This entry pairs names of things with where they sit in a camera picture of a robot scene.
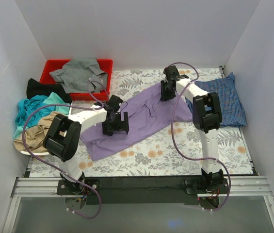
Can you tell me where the aluminium frame rail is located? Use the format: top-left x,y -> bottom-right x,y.
11,176 -> 274,227

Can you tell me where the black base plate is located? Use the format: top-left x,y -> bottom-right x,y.
56,176 -> 229,206

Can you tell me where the blue checkered folded shirt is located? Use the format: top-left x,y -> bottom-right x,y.
195,72 -> 246,128

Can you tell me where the red plastic bin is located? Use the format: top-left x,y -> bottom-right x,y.
39,59 -> 113,101

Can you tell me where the grey collared shirt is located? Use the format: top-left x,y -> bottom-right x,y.
49,58 -> 108,94

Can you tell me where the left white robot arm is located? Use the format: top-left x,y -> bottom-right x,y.
43,95 -> 129,194

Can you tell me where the purple t shirt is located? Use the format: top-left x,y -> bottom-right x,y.
80,83 -> 193,161

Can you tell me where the floral table mat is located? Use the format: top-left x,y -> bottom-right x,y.
29,67 -> 253,178

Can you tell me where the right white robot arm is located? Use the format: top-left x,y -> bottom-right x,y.
161,65 -> 224,193

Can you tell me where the teal shirt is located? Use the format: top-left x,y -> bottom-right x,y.
13,92 -> 71,139

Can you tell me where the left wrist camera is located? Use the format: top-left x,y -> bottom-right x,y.
118,101 -> 128,112

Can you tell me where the beige shirt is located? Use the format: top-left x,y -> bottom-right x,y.
25,111 -> 60,153

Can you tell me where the black shirt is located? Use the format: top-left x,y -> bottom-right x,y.
26,79 -> 72,104

